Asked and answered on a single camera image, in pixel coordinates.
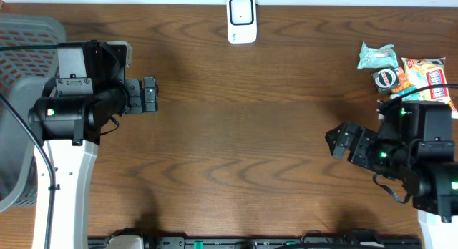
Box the round black red tin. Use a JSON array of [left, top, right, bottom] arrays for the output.
[[371, 67, 400, 94]]

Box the small green tissue packet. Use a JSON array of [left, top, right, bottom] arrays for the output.
[[389, 86, 422, 101]]

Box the small orange box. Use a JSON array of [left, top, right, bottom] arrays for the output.
[[391, 67, 411, 93]]

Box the yellow wet wipes pack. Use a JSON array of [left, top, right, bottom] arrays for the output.
[[401, 57, 457, 119]]

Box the green tissue pack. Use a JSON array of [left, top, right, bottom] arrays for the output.
[[357, 42, 399, 69]]

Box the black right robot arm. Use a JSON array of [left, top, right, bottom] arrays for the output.
[[325, 122, 457, 248]]

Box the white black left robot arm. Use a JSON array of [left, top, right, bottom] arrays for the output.
[[29, 77, 157, 248]]

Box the white barcode scanner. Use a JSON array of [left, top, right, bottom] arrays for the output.
[[226, 0, 258, 44]]

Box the grey plastic mesh basket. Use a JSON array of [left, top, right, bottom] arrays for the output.
[[1, 13, 67, 212]]

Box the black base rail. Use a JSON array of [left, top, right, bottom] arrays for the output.
[[88, 234, 422, 249]]

